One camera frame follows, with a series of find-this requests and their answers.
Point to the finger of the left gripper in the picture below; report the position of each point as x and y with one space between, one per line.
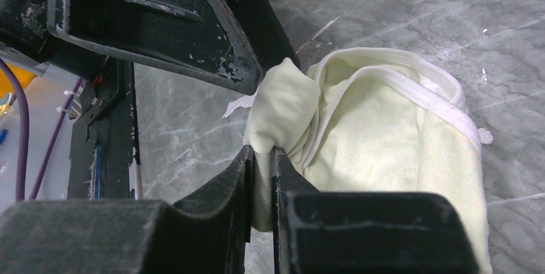
264 31

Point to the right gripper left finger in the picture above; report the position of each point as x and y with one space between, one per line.
204 232

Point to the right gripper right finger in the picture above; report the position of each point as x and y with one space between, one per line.
362 232

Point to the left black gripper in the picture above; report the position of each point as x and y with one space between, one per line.
196 38

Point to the cream cloth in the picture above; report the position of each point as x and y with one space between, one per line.
371 119

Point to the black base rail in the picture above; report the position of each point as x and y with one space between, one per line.
104 154

